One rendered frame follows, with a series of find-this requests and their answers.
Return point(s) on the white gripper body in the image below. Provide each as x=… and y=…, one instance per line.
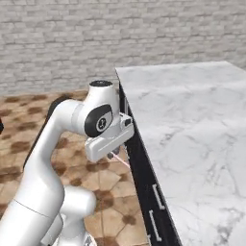
x=105, y=144

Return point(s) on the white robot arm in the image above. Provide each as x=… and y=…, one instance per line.
x=41, y=179

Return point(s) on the black counter cabinet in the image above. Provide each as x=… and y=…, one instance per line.
x=145, y=179

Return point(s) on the thin pink straw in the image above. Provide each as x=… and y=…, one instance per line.
x=123, y=162

